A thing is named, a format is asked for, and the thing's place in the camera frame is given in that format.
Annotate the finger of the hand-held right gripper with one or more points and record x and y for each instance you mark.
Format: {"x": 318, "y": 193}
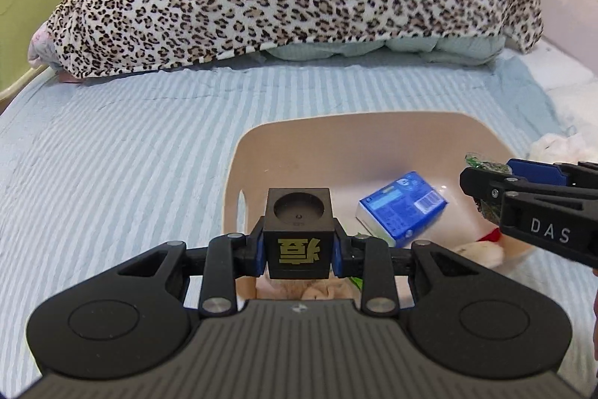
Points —
{"x": 537, "y": 172}
{"x": 483, "y": 184}

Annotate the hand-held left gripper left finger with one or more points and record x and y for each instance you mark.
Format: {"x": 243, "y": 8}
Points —
{"x": 255, "y": 256}

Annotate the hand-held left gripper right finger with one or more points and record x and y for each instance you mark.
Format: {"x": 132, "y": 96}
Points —
{"x": 340, "y": 261}

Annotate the green patterned packet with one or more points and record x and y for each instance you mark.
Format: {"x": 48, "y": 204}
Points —
{"x": 486, "y": 166}

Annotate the black cube with gold print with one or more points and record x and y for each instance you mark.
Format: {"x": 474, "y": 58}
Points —
{"x": 299, "y": 258}

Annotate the beige plastic basket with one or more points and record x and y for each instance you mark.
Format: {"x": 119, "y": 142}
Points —
{"x": 327, "y": 156}

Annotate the white and red plush toy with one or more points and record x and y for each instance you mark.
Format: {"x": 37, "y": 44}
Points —
{"x": 481, "y": 252}

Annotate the blue tissue packet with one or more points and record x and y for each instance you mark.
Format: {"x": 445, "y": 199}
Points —
{"x": 397, "y": 207}

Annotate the plain light blue cloth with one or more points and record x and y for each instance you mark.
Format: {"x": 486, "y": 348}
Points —
{"x": 523, "y": 86}

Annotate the blue striped bed sheet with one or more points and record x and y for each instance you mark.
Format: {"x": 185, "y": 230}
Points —
{"x": 117, "y": 146}

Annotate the pale teal quilt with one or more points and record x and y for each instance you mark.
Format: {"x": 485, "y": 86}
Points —
{"x": 327, "y": 51}

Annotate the pink floral cloth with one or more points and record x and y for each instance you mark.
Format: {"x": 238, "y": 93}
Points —
{"x": 39, "y": 48}

